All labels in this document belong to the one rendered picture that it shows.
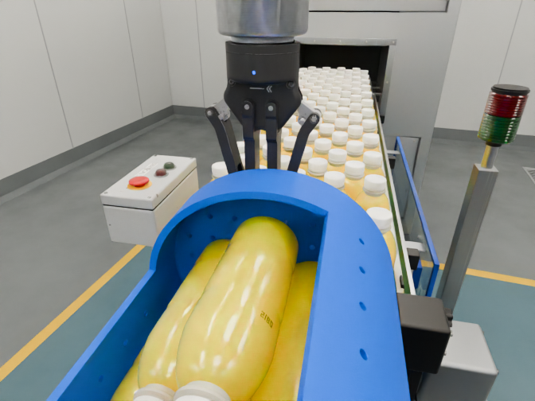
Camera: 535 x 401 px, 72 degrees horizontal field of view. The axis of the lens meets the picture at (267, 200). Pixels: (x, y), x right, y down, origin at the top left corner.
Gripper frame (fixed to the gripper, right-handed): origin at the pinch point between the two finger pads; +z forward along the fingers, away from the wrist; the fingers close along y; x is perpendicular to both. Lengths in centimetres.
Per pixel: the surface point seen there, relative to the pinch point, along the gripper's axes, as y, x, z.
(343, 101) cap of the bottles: -8, -87, 5
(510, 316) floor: -101, -120, 116
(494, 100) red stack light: -35, -36, -8
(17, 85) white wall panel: 255, -216, 35
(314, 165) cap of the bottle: -3.8, -29.4, 5.1
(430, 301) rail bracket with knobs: -24.1, -6.3, 15.7
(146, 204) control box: 22.9, -10.4, 6.9
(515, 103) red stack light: -38, -35, -8
